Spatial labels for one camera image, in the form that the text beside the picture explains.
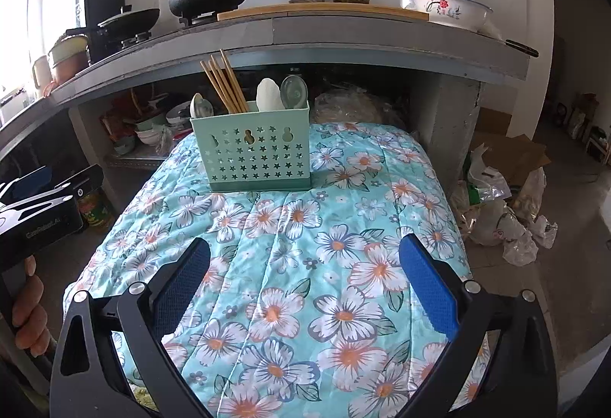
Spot stack of bowls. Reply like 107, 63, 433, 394
134, 100, 192, 148

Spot oil bottle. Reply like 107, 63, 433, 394
76, 188, 116, 229

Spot white ceramic spoon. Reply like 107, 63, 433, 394
256, 77, 286, 111

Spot cream ceramic spoon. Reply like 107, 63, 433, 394
190, 92, 214, 118

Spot cream jug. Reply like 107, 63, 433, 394
31, 55, 53, 90

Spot bundle of wooden chopsticks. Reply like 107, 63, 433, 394
199, 48, 250, 115

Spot brown pot with lid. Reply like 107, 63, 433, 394
48, 34, 91, 85

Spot cardboard box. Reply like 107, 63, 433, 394
470, 134, 553, 190

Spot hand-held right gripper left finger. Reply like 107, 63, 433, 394
50, 237, 213, 418

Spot clear plastic bag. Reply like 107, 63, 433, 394
477, 16, 508, 43

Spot person's left hand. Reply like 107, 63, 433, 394
10, 254, 52, 353

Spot grey concrete kitchen counter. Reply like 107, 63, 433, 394
0, 10, 533, 173

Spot white floral enamel basin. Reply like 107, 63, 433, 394
409, 0, 495, 30

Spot black gas stove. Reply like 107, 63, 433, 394
90, 12, 221, 62

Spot teal floral blanket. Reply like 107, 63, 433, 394
62, 121, 484, 418

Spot black wok with lid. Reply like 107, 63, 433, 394
65, 8, 161, 38

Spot white plastic bags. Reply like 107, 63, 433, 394
453, 150, 559, 267

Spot black pan handle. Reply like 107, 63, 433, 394
504, 38, 540, 59

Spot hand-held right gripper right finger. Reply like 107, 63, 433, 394
398, 234, 560, 418

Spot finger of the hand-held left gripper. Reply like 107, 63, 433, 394
0, 165, 54, 200
0, 163, 105, 222

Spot green perforated utensil holder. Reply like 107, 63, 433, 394
190, 100, 312, 194

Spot wooden cutting board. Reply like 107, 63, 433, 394
217, 3, 430, 23

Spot filled plastic sack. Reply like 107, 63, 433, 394
315, 85, 412, 131

